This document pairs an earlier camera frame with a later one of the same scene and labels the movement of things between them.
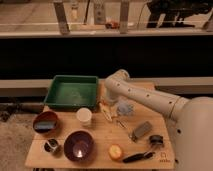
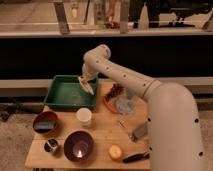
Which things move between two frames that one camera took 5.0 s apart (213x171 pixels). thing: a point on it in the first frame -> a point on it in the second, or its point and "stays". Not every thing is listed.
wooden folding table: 102,138 stays
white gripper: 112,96 -> 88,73
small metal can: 51,145 stays
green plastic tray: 72,91 stays
